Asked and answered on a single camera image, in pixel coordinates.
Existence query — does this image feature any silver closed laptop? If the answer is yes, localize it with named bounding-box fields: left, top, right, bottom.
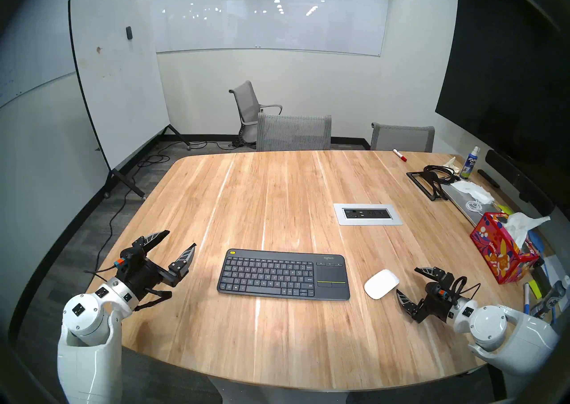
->
left=441, top=183, right=504, bottom=228

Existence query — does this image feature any black floor cable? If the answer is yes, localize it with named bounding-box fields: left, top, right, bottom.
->
left=91, top=153, right=172, bottom=281

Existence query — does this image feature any grey armrest office chair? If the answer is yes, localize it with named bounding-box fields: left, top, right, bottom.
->
left=229, top=80, right=283, bottom=146

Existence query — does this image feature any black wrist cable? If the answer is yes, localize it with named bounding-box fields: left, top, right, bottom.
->
left=133, top=289, right=173, bottom=311
left=450, top=276, right=481, bottom=306

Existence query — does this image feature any white paper sheet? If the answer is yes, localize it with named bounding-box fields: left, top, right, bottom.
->
left=541, top=254, right=568, bottom=292

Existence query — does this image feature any silver table power outlet box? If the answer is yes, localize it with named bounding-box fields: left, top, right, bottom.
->
left=333, top=203, right=403, bottom=226

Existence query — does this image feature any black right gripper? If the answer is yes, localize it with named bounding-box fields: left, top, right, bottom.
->
left=396, top=266, right=457, bottom=323

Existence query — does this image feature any glass wall whiteboard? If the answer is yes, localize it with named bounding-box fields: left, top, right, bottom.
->
left=0, top=0, right=132, bottom=109
left=132, top=0, right=392, bottom=57

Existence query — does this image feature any large white facial tissue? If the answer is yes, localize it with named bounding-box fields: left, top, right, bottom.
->
left=505, top=212, right=551, bottom=250

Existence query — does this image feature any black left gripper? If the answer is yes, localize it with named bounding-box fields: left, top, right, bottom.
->
left=117, top=230, right=197, bottom=301

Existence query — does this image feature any large black wall television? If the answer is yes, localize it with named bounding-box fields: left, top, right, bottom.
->
left=435, top=0, right=570, bottom=176

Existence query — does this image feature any red floral tissue box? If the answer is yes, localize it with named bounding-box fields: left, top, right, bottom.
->
left=470, top=212, right=540, bottom=285

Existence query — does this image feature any dark grey touchpad keyboard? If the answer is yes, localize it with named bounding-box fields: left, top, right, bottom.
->
left=217, top=249, right=351, bottom=302

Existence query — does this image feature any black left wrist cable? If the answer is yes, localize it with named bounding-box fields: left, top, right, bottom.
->
left=133, top=289, right=173, bottom=311

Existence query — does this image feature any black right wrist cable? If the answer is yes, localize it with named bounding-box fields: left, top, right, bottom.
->
left=450, top=276, right=481, bottom=306

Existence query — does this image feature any grey mesh office chair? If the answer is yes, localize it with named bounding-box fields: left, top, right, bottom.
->
left=370, top=122, right=436, bottom=153
left=256, top=113, right=333, bottom=151

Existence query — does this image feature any black laptop stand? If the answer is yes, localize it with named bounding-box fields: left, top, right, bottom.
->
left=406, top=171, right=450, bottom=202

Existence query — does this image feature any white computer mouse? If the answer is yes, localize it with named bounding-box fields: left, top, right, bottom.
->
left=364, top=269, right=400, bottom=300

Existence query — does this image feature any whiteboard cleaner spray bottle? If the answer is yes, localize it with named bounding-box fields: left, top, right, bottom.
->
left=460, top=146, right=481, bottom=180

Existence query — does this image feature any black video conference bar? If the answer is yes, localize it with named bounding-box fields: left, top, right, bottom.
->
left=484, top=149, right=556, bottom=216

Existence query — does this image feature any white mobile whiteboard on stand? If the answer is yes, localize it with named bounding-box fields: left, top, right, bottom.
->
left=68, top=0, right=192, bottom=200

